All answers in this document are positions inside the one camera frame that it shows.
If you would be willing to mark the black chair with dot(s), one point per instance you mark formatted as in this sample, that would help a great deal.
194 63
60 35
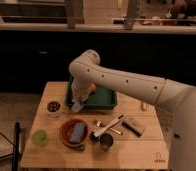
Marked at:
12 148

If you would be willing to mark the light green cup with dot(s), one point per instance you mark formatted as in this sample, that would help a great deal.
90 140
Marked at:
39 138

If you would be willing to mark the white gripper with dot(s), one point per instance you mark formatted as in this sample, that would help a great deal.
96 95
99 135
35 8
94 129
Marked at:
77 105

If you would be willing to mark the orange plastic plate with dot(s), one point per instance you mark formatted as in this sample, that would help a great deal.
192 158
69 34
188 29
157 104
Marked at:
66 130

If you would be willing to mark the orange fruit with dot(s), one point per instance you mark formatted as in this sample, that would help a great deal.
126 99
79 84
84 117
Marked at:
93 88

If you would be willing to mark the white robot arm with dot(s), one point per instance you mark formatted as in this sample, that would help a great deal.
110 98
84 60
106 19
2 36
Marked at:
171 96

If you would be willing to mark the green plastic tray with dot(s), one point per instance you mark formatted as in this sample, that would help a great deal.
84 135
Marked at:
101 99

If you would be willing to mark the small white cup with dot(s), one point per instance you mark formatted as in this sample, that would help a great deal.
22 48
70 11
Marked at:
54 108

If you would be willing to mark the metal cup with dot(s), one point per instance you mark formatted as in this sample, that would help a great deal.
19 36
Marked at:
106 141

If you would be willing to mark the white handled spatula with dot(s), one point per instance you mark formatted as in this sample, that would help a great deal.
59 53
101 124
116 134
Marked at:
110 125

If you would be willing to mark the grey blue sponge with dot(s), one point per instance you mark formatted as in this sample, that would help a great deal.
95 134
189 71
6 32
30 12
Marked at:
77 132

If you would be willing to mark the dark green leaf toy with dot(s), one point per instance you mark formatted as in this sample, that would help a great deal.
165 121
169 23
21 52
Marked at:
79 148

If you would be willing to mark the brown rectangular block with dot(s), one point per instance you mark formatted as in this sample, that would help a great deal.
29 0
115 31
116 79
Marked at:
134 126

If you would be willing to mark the wooden countertop ledge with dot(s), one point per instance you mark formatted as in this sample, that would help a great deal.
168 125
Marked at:
105 28

